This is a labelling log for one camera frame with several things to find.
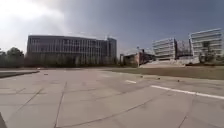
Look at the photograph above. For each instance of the low brown brick building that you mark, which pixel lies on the low brown brick building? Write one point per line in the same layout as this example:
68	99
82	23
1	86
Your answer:
136	58

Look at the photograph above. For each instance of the lamp pole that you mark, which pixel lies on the lamp pole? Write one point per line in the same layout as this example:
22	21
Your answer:
138	56

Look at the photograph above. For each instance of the grey concrete slab pavement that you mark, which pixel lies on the grey concrete slab pavement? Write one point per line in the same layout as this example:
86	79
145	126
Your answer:
100	100

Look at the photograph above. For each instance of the large dark glass building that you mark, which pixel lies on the large dark glass building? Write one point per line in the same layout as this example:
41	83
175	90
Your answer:
66	48

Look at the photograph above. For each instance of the white tiered building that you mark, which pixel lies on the white tiered building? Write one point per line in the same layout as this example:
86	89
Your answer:
164	49
206	41

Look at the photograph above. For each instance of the grey building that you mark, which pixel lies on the grey building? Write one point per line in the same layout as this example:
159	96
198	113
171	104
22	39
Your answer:
184	48

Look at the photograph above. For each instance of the dry grass field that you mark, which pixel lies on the dry grass field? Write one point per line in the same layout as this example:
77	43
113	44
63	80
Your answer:
186	72

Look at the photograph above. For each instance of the white painted line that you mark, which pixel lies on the white painted line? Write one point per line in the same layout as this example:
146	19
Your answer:
186	92

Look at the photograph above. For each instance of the dark grass patch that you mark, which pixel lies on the dark grass patch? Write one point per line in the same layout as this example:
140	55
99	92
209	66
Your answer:
13	74

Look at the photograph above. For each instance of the row of trees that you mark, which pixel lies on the row of trees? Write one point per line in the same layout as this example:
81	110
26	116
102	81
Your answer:
11	57

